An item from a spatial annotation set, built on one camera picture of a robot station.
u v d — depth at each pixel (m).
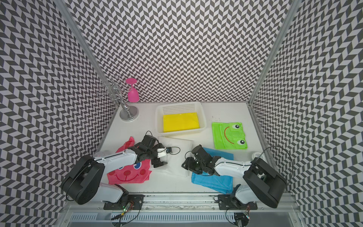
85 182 0.42
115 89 0.89
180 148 0.77
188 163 0.75
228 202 0.74
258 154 0.84
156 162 0.77
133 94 1.01
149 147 0.71
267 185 0.42
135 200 0.72
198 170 0.73
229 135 0.97
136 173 0.81
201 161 0.66
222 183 0.77
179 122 1.02
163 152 0.76
